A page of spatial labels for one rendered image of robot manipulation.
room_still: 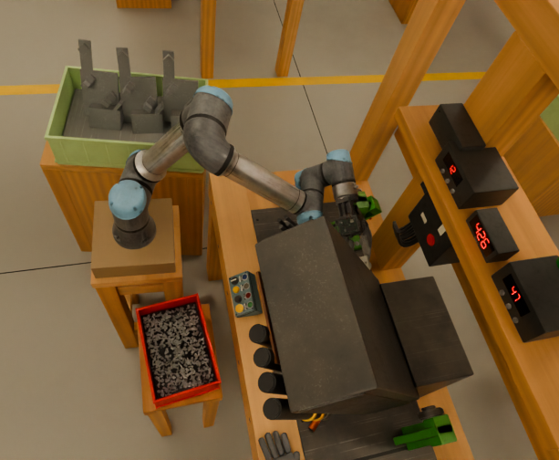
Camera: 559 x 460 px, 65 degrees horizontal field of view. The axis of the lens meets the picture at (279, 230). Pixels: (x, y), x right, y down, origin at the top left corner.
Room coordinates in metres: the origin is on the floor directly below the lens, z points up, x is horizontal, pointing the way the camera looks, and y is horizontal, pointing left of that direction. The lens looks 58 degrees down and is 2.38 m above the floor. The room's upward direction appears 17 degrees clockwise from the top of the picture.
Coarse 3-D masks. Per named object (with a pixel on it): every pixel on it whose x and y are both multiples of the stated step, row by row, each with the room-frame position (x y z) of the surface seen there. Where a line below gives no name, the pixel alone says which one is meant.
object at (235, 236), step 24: (216, 192) 1.00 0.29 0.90; (240, 192) 1.04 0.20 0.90; (216, 216) 0.89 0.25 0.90; (240, 216) 0.92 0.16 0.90; (216, 240) 0.86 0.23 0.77; (240, 240) 0.82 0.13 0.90; (240, 264) 0.72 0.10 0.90; (240, 336) 0.47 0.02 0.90; (240, 360) 0.40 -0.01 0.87; (240, 384) 0.34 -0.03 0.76; (264, 432) 0.20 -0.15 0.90; (288, 432) 0.22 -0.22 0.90
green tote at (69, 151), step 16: (64, 80) 1.27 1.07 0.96; (80, 80) 1.36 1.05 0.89; (160, 80) 1.47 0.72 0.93; (64, 96) 1.23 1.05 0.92; (64, 112) 1.17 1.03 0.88; (48, 128) 1.01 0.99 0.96; (64, 128) 1.13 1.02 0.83; (64, 144) 0.99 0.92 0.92; (80, 144) 1.00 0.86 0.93; (96, 144) 1.02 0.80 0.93; (112, 144) 1.04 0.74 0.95; (128, 144) 1.06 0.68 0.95; (144, 144) 1.08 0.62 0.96; (64, 160) 0.98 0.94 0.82; (80, 160) 1.00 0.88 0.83; (96, 160) 1.02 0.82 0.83; (112, 160) 1.04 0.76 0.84; (192, 160) 1.14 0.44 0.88
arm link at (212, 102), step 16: (208, 96) 0.89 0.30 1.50; (224, 96) 0.92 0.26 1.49; (192, 112) 0.83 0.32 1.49; (208, 112) 0.83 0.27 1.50; (224, 112) 0.87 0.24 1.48; (176, 128) 0.86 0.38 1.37; (224, 128) 0.82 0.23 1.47; (160, 144) 0.84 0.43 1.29; (176, 144) 0.83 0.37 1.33; (128, 160) 0.87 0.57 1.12; (144, 160) 0.83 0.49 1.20; (160, 160) 0.82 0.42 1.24; (176, 160) 0.84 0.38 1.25; (128, 176) 0.79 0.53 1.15; (144, 176) 0.80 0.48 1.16; (160, 176) 0.83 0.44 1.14
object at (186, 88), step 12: (168, 60) 1.39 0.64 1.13; (168, 72) 1.39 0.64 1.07; (168, 84) 1.37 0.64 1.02; (180, 84) 1.39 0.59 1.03; (192, 84) 1.41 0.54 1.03; (180, 96) 1.37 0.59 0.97; (192, 96) 1.39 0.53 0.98; (168, 108) 1.34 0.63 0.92; (180, 108) 1.36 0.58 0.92; (168, 120) 1.32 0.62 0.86
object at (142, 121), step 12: (120, 48) 1.36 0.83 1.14; (120, 60) 1.33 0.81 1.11; (120, 72) 1.32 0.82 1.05; (120, 84) 1.30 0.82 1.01; (144, 84) 1.34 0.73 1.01; (132, 96) 1.30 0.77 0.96; (144, 96) 1.32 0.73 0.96; (156, 96) 1.34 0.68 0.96; (132, 108) 1.28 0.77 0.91; (132, 120) 1.22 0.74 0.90; (144, 120) 1.24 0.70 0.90; (156, 120) 1.26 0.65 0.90; (144, 132) 1.22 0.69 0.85; (156, 132) 1.24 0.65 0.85
